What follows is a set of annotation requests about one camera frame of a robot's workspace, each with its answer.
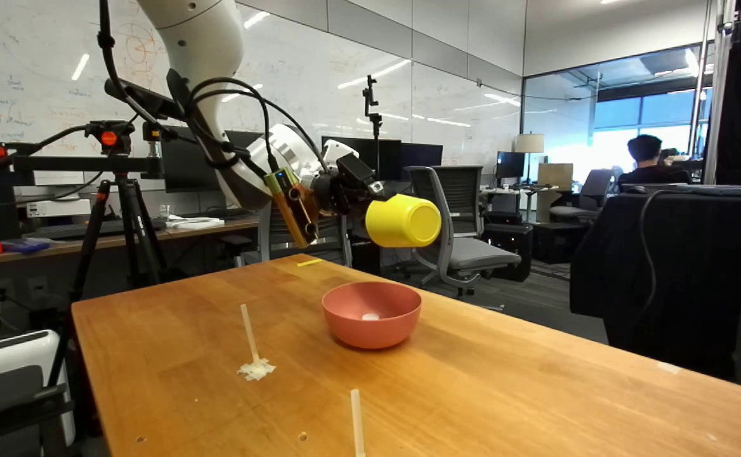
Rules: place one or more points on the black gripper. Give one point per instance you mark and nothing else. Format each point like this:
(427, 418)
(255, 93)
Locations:
(340, 190)

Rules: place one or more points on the yellow plastic cup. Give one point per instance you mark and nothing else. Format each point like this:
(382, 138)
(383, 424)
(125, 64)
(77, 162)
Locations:
(403, 223)

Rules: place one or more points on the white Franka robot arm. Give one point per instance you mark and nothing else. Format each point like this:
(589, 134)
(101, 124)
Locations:
(195, 35)

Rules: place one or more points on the pink plastic bowl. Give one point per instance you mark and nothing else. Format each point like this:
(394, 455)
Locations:
(372, 325)

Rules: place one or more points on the mesh back office chair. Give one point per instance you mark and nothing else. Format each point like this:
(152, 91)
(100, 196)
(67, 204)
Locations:
(332, 235)

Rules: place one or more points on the black desk monitor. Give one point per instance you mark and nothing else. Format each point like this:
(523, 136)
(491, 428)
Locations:
(392, 151)

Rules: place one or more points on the long wooden office desk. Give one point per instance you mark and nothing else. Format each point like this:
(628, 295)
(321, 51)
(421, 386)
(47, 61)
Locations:
(245, 225)

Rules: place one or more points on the grey padded office chair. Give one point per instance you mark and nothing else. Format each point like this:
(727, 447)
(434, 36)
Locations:
(479, 256)

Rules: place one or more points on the small distant monitor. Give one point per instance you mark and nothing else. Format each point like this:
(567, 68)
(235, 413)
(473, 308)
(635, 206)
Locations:
(511, 163)

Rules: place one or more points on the white shade lamp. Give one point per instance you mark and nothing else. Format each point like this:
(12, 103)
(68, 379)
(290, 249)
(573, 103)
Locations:
(529, 143)

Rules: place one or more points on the white paper stack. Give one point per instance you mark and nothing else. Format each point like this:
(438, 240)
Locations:
(194, 223)

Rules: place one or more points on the wide black monitor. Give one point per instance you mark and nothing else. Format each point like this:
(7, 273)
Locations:
(180, 168)

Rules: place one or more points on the tan box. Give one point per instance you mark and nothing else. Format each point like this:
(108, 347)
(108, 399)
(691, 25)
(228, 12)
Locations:
(553, 177)

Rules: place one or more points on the seated background person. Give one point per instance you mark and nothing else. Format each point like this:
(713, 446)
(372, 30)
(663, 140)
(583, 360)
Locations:
(643, 151)

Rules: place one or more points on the black cloth draped table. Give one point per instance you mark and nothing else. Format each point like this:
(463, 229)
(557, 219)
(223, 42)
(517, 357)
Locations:
(691, 270)

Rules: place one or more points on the blue flat item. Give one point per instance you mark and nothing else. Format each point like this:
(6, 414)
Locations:
(26, 247)

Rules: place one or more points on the white edged grey panel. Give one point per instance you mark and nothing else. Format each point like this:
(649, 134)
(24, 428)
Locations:
(6, 372)

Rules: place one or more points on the yellow mounted wrist camera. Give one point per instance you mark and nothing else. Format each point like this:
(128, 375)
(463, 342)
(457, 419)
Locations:
(292, 206)

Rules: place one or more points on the black bar camera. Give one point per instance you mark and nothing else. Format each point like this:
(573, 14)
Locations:
(142, 96)

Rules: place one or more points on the black camera tripod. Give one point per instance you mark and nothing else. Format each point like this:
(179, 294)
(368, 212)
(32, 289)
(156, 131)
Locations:
(117, 168)

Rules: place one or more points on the black clamp rail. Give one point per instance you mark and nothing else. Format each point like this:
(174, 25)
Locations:
(67, 163)

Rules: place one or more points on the white vertical post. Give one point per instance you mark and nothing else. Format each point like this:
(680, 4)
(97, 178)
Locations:
(710, 84)

